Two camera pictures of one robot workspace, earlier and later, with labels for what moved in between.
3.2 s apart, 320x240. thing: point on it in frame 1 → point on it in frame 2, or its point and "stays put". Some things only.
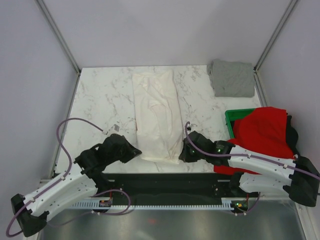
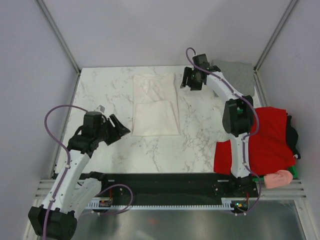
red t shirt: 265,128 stays put
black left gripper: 132,152 → 118,131
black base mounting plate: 130,187 stays put
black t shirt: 292,136 stays put
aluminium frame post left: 50,18 stays put
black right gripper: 184,156 → 187,73
